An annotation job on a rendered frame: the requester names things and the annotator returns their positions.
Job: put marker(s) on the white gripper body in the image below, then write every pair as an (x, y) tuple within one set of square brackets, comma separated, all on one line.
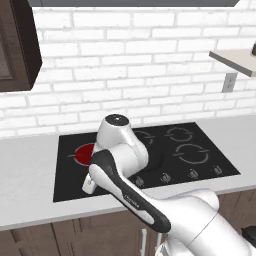
[(89, 185)]

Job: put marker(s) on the brown base cupboard door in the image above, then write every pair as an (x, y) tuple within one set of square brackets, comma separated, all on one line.
[(23, 243), (100, 236), (238, 208)]

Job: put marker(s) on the black glass hob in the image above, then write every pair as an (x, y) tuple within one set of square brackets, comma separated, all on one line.
[(186, 146)]

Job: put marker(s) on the dark brown wall cupboard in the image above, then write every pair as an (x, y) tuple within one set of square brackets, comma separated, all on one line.
[(18, 43)]

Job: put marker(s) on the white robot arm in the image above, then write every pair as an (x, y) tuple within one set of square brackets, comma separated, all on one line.
[(186, 216)]

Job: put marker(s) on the pale wall shelf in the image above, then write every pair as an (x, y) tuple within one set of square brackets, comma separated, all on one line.
[(238, 59)]

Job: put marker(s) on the dark item on shelf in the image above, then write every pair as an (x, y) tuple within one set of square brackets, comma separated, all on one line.
[(254, 49)]

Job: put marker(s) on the grey wall socket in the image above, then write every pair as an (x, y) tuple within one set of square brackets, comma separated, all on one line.
[(229, 82)]

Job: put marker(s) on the dark hob knob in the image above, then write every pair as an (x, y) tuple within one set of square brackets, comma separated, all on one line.
[(218, 170), (139, 181), (165, 178), (192, 173)]

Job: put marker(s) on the grey range hood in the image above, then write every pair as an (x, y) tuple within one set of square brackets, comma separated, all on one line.
[(133, 2)]

